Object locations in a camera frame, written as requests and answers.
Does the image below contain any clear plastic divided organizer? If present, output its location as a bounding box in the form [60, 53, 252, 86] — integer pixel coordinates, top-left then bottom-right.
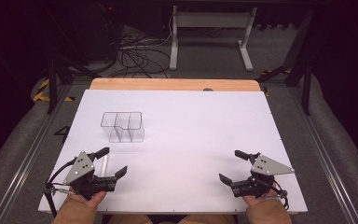
[100, 111, 145, 144]

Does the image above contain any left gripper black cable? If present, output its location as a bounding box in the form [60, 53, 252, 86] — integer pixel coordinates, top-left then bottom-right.
[43, 158, 76, 218]

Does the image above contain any person's left hand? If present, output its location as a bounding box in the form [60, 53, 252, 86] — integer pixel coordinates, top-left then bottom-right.
[70, 186, 107, 210]

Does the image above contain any white board table cover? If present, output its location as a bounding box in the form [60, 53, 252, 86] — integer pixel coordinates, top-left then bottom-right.
[37, 89, 309, 215]

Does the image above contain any white tube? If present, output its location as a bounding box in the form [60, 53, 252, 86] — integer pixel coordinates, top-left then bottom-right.
[100, 154, 110, 176]

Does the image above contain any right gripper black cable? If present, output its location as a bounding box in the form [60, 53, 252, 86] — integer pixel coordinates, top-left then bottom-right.
[264, 179, 291, 211]

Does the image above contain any black metal stand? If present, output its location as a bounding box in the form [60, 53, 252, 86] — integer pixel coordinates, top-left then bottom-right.
[41, 6, 102, 116]
[255, 8, 315, 117]

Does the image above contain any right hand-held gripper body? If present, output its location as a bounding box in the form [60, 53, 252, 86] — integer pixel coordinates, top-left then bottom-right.
[229, 152, 296, 200]

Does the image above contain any aluminium floor rail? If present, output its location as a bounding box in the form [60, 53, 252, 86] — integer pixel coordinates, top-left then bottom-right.
[287, 85, 357, 224]
[0, 84, 74, 224]

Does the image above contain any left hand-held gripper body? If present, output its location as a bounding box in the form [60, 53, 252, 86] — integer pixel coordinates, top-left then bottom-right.
[62, 150, 118, 201]

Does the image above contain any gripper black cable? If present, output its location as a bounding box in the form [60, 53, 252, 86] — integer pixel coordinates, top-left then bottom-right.
[43, 158, 76, 218]
[264, 179, 291, 211]

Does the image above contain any yellow black hazard tape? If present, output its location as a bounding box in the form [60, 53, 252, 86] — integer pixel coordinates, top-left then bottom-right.
[32, 77, 76, 103]

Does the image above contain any person's right hand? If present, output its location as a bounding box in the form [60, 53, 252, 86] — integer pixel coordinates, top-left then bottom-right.
[241, 184, 278, 207]

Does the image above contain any tangle of floor cables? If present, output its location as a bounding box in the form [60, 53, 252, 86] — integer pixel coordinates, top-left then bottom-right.
[106, 12, 173, 79]

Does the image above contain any white metal stand frame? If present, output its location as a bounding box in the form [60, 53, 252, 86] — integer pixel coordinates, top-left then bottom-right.
[169, 5, 258, 73]

